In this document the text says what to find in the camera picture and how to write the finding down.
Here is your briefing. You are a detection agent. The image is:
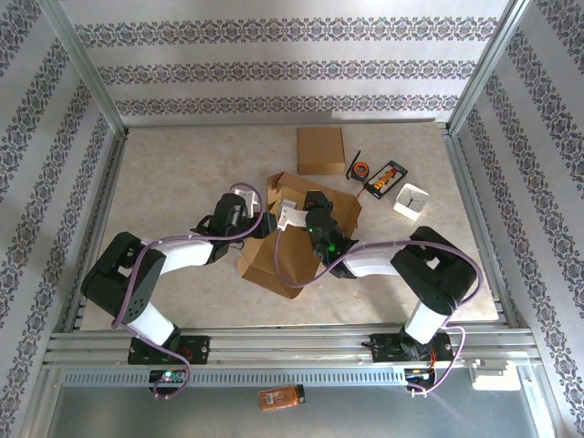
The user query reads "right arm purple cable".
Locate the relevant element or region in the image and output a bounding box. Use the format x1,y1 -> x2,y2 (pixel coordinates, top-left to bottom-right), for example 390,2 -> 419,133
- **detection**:
275,226 -> 484,397

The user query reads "grey slotted cable duct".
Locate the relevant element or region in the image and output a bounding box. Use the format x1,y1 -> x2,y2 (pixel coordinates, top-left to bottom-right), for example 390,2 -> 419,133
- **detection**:
61,368 -> 407,385

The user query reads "white square clock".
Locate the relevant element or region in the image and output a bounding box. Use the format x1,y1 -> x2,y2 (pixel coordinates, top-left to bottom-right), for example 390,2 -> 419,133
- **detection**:
392,182 -> 432,224

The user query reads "orange device on rail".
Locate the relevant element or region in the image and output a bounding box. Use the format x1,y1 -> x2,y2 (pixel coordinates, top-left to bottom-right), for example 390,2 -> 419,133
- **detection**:
257,385 -> 306,414

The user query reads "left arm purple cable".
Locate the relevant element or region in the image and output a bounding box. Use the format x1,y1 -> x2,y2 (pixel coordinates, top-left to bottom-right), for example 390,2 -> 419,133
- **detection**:
111,182 -> 266,401

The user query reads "brown cardboard box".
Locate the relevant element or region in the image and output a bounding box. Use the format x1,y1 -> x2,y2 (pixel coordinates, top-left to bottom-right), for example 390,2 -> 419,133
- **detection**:
296,127 -> 346,176
235,172 -> 364,301

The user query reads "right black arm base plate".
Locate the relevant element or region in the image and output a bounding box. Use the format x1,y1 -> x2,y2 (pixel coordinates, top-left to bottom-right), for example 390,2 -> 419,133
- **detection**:
360,332 -> 455,365

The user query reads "left aluminium frame post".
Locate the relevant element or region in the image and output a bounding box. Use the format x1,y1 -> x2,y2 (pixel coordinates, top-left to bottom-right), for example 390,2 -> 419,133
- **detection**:
38,0 -> 128,136

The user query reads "aluminium mounting rail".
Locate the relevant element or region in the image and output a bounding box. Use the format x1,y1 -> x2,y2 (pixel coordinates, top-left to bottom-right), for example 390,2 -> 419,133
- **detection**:
43,326 -> 542,366

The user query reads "left small circuit board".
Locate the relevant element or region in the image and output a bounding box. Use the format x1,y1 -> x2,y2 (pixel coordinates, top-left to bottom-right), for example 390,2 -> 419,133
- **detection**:
149,369 -> 187,385

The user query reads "left aluminium side rail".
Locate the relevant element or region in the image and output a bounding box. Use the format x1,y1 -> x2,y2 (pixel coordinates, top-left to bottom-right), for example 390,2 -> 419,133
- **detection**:
63,131 -> 129,332

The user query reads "aluminium rail along wall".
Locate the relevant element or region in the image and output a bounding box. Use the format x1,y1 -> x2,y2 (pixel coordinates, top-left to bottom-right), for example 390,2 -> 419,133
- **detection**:
125,119 -> 451,130

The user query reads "aluminium frame post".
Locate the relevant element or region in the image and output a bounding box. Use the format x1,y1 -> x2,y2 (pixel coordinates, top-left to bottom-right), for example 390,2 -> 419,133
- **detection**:
38,0 -> 128,136
446,0 -> 536,134

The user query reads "aluminium side rail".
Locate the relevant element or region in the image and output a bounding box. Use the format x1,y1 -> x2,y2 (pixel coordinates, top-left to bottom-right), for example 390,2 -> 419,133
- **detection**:
63,131 -> 129,332
440,122 -> 533,329

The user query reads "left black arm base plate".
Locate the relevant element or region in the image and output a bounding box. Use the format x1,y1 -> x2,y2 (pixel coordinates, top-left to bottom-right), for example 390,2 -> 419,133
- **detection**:
127,335 -> 212,366

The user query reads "right aluminium side rail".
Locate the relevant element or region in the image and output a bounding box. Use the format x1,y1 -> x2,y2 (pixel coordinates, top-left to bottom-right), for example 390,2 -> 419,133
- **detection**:
440,122 -> 533,329

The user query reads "orange black tape measure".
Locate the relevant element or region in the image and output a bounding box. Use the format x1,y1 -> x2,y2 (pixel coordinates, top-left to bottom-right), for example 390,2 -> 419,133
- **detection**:
345,149 -> 371,183

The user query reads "grey metal sheet panel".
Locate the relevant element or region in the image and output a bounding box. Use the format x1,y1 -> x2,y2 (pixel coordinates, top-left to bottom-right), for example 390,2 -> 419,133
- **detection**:
40,382 -> 551,438

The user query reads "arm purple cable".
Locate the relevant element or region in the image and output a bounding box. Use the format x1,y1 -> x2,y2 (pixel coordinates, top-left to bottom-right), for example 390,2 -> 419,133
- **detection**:
275,226 -> 484,397
111,182 -> 266,401

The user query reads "right aluminium frame post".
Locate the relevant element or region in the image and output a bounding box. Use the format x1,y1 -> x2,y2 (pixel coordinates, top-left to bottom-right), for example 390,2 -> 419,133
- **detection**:
446,0 -> 536,134

